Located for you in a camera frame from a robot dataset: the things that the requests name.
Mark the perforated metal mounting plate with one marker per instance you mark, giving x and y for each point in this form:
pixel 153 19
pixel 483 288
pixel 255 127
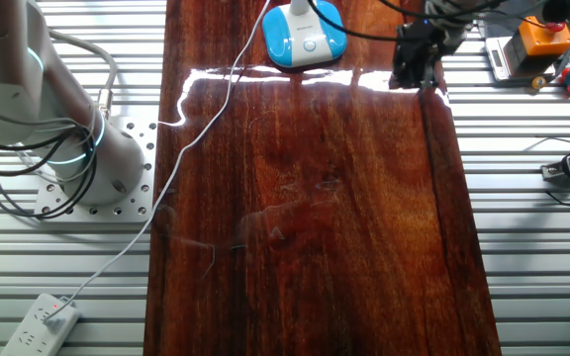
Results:
pixel 136 133

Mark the white power strip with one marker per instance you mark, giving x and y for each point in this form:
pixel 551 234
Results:
pixel 32 331

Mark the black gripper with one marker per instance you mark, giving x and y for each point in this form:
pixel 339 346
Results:
pixel 416 42

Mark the brown wooden board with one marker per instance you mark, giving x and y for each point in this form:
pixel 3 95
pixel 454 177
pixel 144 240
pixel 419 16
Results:
pixel 314 222

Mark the blue and white lamp base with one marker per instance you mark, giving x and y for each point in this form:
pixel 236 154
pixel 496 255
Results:
pixel 300 39

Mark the white digital scale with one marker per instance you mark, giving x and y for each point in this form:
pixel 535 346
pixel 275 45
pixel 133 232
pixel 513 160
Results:
pixel 493 47

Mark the small yellow ball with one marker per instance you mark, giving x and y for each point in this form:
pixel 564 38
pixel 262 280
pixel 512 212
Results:
pixel 539 82

